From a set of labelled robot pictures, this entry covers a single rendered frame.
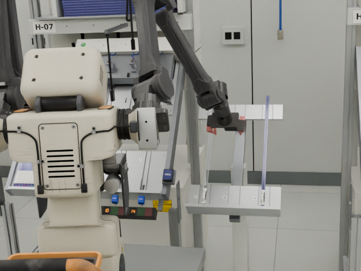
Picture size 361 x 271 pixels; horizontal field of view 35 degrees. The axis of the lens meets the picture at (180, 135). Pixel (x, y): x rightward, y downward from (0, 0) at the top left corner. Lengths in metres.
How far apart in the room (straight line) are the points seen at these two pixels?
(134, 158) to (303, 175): 2.10
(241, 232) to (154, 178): 0.41
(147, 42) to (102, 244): 0.60
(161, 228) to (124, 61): 0.80
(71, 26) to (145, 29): 1.02
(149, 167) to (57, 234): 0.80
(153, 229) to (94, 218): 1.13
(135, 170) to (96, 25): 0.73
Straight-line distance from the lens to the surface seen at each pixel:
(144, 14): 1.77
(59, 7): 2.72
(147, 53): 1.68
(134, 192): 2.27
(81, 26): 2.70
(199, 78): 1.93
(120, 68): 2.58
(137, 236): 2.73
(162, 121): 1.54
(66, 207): 1.58
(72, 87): 1.48
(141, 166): 2.34
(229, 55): 4.06
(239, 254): 2.40
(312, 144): 4.18
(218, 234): 3.52
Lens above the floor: 1.57
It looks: 16 degrees down
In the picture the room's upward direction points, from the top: 3 degrees counter-clockwise
